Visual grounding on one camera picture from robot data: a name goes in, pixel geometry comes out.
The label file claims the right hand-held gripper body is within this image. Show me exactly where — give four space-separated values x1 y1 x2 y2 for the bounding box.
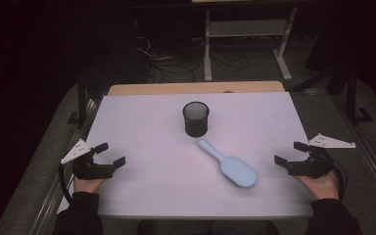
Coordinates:
287 132 356 180

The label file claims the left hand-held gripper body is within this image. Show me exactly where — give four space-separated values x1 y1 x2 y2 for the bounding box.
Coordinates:
60 138 116 181

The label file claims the light blue hairbrush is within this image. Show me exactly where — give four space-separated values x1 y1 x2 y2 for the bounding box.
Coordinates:
196 138 259 189

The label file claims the black mesh pen cup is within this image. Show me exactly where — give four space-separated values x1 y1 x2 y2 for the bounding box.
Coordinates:
181 101 211 138

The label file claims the person's left hand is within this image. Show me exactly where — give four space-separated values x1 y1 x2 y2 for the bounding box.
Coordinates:
72 175 108 196

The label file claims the person's right hand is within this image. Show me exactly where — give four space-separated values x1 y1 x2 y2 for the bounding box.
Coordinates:
294 169 341 201

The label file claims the white table sheet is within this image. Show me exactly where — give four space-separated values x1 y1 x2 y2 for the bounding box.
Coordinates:
56 91 314 219

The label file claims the black metal stand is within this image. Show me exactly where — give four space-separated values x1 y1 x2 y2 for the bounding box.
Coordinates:
345 63 375 126
66 72 91 129

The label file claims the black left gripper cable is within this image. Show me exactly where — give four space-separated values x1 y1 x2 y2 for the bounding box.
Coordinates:
57 162 75 206

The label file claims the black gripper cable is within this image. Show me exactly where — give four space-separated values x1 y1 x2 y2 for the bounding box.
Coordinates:
330 159 350 201
57 162 75 206

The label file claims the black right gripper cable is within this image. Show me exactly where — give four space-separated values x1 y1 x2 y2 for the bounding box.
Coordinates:
330 159 350 201

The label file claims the tangle of floor cables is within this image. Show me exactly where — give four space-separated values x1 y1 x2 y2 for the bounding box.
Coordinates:
133 33 262 84

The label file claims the white metal desk frame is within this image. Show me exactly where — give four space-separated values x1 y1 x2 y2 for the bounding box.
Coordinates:
203 6 299 82

